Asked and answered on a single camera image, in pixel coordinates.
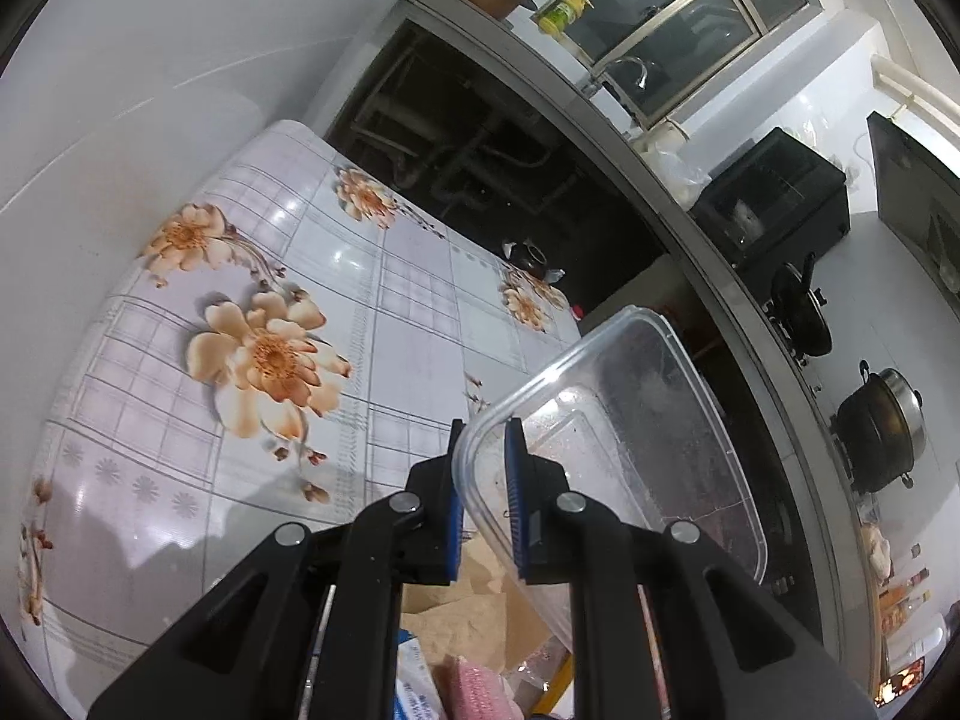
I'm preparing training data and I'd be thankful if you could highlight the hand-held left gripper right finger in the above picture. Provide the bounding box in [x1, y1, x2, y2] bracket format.
[504, 417, 878, 720]

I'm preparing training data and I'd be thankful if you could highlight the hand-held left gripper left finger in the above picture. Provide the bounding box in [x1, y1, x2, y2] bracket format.
[88, 418, 470, 720]

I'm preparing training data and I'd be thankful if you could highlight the clear plastic food container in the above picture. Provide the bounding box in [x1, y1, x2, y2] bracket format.
[451, 305, 772, 650]

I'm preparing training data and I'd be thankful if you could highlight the brown cardboard sheet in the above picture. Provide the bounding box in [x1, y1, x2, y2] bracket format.
[401, 532, 552, 672]

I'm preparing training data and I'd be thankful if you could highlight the blue and white packet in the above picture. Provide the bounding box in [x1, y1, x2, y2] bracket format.
[394, 630, 451, 720]

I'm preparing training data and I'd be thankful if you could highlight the pink packet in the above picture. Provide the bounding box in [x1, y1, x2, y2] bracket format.
[439, 654, 526, 720]

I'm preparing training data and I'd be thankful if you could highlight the dark teapot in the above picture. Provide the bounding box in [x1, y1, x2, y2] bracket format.
[501, 238, 567, 278]

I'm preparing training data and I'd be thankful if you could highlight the floral tablecloth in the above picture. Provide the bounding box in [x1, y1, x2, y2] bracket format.
[0, 118, 586, 691]

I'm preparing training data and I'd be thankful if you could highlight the kitchen counter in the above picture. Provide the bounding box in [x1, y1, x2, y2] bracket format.
[405, 0, 901, 691]

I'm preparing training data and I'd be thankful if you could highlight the black wok with lid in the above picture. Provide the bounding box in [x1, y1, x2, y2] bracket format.
[765, 251, 835, 361]

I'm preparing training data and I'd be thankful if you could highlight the white plastic bag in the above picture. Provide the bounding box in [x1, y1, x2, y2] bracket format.
[645, 139, 710, 207]

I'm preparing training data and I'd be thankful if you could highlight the black stockpot with steel lid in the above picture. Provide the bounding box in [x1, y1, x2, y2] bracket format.
[831, 360, 927, 494]

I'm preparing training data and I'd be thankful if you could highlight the black countertop cabinet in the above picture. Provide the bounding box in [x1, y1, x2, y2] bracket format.
[690, 127, 852, 267]

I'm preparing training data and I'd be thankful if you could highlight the seasoning bottle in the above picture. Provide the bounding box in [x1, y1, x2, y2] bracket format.
[877, 583, 931, 635]

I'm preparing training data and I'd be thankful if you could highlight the metal faucet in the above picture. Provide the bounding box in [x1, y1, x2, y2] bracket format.
[592, 54, 650, 95]

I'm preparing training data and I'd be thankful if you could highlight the window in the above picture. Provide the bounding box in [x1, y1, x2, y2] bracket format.
[555, 0, 815, 128]

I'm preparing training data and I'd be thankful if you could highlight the yellow-green bottle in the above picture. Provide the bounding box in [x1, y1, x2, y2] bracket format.
[534, 0, 593, 35]

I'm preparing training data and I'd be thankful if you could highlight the range hood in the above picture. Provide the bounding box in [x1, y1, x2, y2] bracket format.
[866, 111, 960, 278]

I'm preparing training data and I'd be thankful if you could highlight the white pipe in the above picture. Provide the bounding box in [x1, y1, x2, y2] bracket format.
[874, 52, 960, 113]

